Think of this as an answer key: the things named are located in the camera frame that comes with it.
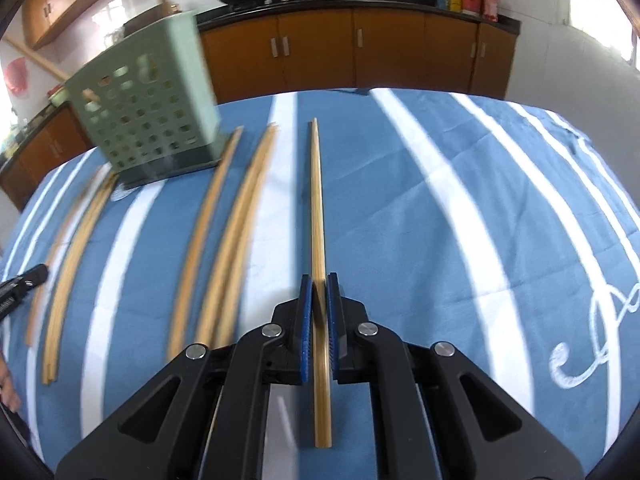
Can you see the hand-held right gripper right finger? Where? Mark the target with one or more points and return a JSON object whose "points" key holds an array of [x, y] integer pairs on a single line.
{"points": [[334, 330]]}

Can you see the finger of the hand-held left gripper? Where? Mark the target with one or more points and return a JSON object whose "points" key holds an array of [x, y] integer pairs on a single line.
{"points": [[25, 282]]}

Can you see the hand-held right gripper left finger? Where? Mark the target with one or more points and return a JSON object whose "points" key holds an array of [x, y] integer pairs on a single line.
{"points": [[306, 330]]}

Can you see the wooden chopstick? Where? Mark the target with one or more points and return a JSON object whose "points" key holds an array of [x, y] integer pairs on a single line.
{"points": [[59, 300], [317, 210], [242, 260], [210, 220], [68, 285], [226, 260], [64, 232]]}

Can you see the green perforated utensil holder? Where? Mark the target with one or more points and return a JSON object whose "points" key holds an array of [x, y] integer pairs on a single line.
{"points": [[145, 110]]}

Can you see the person's left hand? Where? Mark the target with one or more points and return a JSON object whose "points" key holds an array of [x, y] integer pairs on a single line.
{"points": [[7, 385]]}

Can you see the blue white striped tablecloth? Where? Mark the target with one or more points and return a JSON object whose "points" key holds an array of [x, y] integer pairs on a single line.
{"points": [[425, 260]]}

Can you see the red plastic bag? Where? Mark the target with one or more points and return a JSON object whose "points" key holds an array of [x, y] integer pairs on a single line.
{"points": [[16, 75]]}

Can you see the brown wooden base cabinets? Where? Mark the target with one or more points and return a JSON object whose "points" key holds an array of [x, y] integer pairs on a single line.
{"points": [[390, 55]]}

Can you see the black gas stove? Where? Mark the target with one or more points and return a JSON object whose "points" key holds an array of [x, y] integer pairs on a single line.
{"points": [[280, 0]]}

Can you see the black kitchen countertop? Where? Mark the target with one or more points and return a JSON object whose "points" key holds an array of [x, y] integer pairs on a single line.
{"points": [[380, 0]]}

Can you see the slim red bottle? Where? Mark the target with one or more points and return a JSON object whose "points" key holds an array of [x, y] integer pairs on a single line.
{"points": [[490, 2]]}

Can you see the bright side window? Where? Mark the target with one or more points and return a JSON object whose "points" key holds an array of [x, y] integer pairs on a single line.
{"points": [[610, 10]]}

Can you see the brown wooden wall cabinets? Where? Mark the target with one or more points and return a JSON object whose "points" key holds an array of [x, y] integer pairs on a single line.
{"points": [[55, 0]]}

